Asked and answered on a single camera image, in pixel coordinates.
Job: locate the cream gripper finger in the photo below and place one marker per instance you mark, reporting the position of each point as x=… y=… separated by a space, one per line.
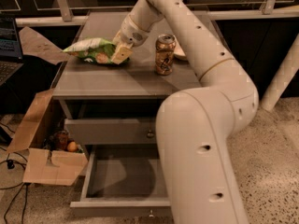
x=122 y=52

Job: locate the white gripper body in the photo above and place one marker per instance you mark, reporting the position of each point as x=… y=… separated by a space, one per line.
x=130 y=32

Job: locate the green rice chip bag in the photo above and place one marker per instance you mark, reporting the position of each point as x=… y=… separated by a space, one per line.
x=92 y=50

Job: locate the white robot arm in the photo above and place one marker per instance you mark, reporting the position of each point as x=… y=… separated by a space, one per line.
x=192 y=126

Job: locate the grey drawer cabinet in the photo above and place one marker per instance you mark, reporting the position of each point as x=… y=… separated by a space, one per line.
x=128 y=91

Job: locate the grey top drawer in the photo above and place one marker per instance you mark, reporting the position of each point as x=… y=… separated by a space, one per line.
x=111 y=131

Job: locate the grey open middle drawer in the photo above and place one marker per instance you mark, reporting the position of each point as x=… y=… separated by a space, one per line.
x=123 y=181

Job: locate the brown drink can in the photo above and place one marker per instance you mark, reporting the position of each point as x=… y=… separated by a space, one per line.
x=165 y=46

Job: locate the white paper bowl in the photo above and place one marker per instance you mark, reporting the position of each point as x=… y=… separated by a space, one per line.
x=178 y=52

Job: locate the dark brown jar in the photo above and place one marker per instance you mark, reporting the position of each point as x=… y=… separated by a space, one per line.
x=61 y=139

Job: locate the orange fruit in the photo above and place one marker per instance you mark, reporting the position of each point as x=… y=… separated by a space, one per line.
x=72 y=147

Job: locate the black laptop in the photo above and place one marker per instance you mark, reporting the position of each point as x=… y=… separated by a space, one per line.
x=11 y=56

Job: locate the open cardboard box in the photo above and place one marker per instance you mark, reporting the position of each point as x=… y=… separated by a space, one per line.
x=44 y=166

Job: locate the metal railing frame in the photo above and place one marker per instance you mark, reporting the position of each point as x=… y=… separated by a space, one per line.
x=62 y=10

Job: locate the white diagonal post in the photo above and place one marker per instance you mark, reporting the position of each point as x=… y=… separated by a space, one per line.
x=284 y=75

